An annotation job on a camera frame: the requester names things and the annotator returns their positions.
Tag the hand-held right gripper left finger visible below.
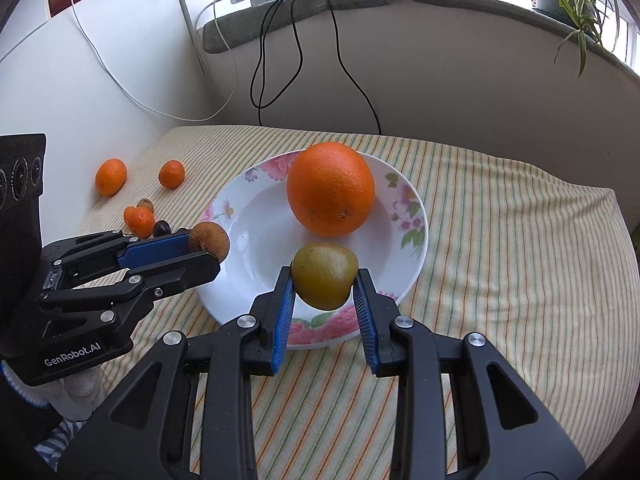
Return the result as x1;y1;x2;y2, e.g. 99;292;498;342
55;265;296;480

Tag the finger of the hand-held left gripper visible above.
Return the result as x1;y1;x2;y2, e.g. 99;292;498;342
41;230;193;291
39;251;222;336

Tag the white floral plate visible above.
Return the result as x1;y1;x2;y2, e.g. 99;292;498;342
195;150;429;351

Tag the striped tablecloth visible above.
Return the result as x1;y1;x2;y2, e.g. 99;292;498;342
47;125;640;480

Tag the blue striped clothing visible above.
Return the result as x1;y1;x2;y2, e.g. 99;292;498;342
32;417;90;461

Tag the grey windowsill mat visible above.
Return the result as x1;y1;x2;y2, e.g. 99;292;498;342
202;0;640;77

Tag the black cable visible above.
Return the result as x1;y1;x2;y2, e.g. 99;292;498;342
249;0;307;128
324;0;383;135

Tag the green-brown kiwi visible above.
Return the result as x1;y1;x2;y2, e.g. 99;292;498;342
291;242;360;311

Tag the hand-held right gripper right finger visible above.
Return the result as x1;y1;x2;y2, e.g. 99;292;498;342
352;267;588;480

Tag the person's left hand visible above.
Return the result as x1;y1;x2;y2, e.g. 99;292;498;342
0;357;103;421

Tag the white cable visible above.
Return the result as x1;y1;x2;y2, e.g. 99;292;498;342
64;0;241;123

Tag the large orange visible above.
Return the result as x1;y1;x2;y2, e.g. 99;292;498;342
286;142;376;239

